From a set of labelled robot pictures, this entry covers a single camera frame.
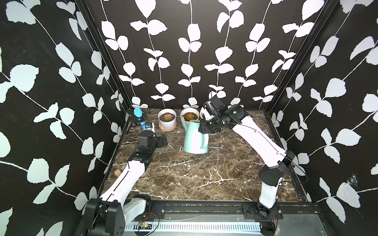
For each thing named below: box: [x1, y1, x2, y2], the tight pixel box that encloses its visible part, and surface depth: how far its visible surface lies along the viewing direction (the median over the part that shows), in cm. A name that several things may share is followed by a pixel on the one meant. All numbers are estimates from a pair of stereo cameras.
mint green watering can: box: [181, 116, 210, 154], surface depth 76 cm
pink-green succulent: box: [163, 113, 174, 122], surface depth 106 cm
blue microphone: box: [133, 107, 147, 131], surface depth 92 cm
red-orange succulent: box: [185, 113, 195, 121], surface depth 106 cm
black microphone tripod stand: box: [128, 108, 148, 133], surface depth 94 cm
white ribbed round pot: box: [157, 108, 177, 130], surface depth 106 cm
